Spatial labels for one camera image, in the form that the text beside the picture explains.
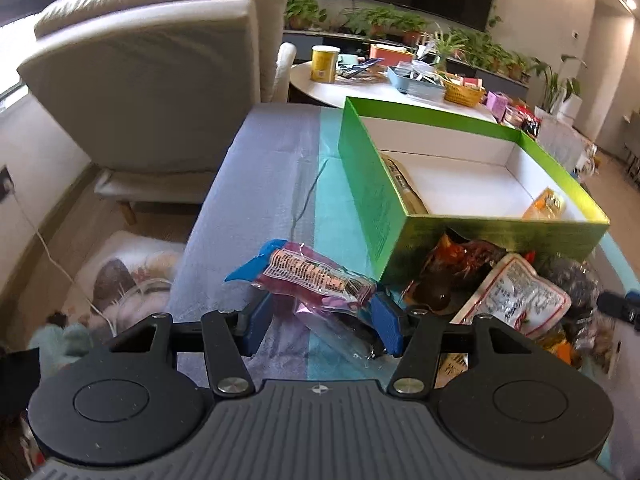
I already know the white cable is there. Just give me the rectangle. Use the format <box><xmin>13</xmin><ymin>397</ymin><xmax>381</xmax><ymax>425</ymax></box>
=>
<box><xmin>19</xmin><ymin>199</ymin><xmax>121</xmax><ymax>337</ymax></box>

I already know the orange tissue box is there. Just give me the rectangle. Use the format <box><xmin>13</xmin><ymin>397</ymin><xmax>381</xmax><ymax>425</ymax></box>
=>
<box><xmin>369</xmin><ymin>43</ymin><xmax>417</xmax><ymax>67</ymax></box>

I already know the green cardboard box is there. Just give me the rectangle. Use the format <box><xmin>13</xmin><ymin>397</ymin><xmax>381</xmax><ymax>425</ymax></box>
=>
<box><xmin>337</xmin><ymin>96</ymin><xmax>611</xmax><ymax>286</ymax></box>

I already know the orange snack packet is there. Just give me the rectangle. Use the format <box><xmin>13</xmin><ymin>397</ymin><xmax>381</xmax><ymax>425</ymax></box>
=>
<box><xmin>522</xmin><ymin>187</ymin><xmax>568</xmax><ymax>221</ymax></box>

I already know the yellow can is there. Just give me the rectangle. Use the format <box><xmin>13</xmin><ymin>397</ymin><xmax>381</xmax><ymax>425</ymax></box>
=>
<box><xmin>311</xmin><ymin>45</ymin><xmax>341</xmax><ymax>84</ymax></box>

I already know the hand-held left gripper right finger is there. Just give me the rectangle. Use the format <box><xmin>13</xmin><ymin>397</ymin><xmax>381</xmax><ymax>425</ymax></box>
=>
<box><xmin>370</xmin><ymin>292</ymin><xmax>540</xmax><ymax>402</ymax></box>

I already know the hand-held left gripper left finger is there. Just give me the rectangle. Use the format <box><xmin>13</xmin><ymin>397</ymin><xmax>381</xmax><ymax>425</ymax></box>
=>
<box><xmin>107</xmin><ymin>292</ymin><xmax>275</xmax><ymax>397</ymax></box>

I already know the pale green cloth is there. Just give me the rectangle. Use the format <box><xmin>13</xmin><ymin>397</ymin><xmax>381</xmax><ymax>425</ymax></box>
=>
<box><xmin>29</xmin><ymin>322</ymin><xmax>97</xmax><ymax>377</ymax></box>

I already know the yellow woven basket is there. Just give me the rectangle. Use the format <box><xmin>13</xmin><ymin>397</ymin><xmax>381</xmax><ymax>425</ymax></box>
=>
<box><xmin>442</xmin><ymin>72</ymin><xmax>487</xmax><ymax>108</ymax></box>

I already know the dark cloth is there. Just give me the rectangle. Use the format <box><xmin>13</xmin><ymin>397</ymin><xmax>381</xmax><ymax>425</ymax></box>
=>
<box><xmin>0</xmin><ymin>345</ymin><xmax>41</xmax><ymax>427</ymax></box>

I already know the beige armchair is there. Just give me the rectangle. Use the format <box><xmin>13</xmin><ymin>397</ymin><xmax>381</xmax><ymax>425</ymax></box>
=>
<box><xmin>17</xmin><ymin>0</ymin><xmax>298</xmax><ymax>226</ymax></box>

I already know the blue plastic basket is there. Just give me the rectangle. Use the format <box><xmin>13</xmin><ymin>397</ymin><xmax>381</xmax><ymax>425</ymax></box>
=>
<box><xmin>387</xmin><ymin>64</ymin><xmax>447</xmax><ymax>99</ymax></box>

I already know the pink snack packet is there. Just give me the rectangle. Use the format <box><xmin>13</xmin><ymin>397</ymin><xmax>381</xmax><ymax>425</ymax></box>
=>
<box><xmin>225</xmin><ymin>239</ymin><xmax>378</xmax><ymax>317</ymax></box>

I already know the beige long snack packet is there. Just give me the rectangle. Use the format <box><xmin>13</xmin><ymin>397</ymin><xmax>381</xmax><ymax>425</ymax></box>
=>
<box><xmin>380</xmin><ymin>155</ymin><xmax>430</xmax><ymax>217</ymax></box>

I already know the spider plant in vase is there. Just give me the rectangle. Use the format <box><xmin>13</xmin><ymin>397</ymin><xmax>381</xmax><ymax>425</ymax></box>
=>
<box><xmin>420</xmin><ymin>25</ymin><xmax>468</xmax><ymax>72</ymax></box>

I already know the row of potted plants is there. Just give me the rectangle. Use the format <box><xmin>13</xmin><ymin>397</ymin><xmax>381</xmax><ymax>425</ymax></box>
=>
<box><xmin>285</xmin><ymin>0</ymin><xmax>533</xmax><ymax>83</ymax></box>

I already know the red snack bag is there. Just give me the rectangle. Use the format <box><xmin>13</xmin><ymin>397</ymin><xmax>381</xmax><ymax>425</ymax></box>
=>
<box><xmin>514</xmin><ymin>107</ymin><xmax>544</xmax><ymax>137</ymax></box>

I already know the pink box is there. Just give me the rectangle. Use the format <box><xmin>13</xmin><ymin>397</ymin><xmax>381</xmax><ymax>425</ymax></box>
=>
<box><xmin>485</xmin><ymin>91</ymin><xmax>512</xmax><ymax>124</ymax></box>

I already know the tall leafy plant white pot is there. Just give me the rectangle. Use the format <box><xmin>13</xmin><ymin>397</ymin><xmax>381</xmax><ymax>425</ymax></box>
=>
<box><xmin>530</xmin><ymin>54</ymin><xmax>588</xmax><ymax>117</ymax></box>

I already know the printed floor cushion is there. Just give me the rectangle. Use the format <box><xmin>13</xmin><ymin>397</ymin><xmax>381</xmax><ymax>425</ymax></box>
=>
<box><xmin>75</xmin><ymin>231</ymin><xmax>188</xmax><ymax>342</ymax></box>

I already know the striped tablecloth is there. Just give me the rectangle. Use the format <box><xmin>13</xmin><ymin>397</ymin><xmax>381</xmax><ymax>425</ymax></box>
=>
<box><xmin>165</xmin><ymin>102</ymin><xmax>640</xmax><ymax>480</ymax></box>

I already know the pile of snack packets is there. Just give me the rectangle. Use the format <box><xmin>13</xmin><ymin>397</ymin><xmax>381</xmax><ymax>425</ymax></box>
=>
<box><xmin>295</xmin><ymin>230</ymin><xmax>621</xmax><ymax>378</ymax></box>

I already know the white plastic bag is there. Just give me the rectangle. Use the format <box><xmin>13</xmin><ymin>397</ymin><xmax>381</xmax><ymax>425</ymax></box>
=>
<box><xmin>535</xmin><ymin>107</ymin><xmax>599</xmax><ymax>175</ymax></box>

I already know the round white table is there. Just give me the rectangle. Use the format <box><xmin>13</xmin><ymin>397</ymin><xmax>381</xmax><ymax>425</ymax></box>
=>
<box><xmin>289</xmin><ymin>60</ymin><xmax>507</xmax><ymax>123</ymax></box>

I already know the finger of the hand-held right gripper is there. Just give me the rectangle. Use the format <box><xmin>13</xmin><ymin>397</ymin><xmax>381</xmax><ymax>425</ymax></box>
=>
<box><xmin>596</xmin><ymin>290</ymin><xmax>640</xmax><ymax>332</ymax></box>

